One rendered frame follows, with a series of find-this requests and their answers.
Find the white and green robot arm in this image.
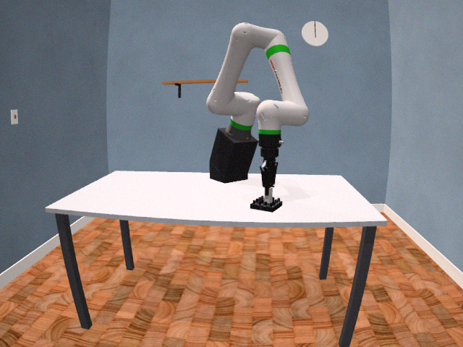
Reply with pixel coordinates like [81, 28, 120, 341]
[207, 23, 309, 149]

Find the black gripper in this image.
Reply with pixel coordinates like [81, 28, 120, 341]
[260, 148, 279, 204]

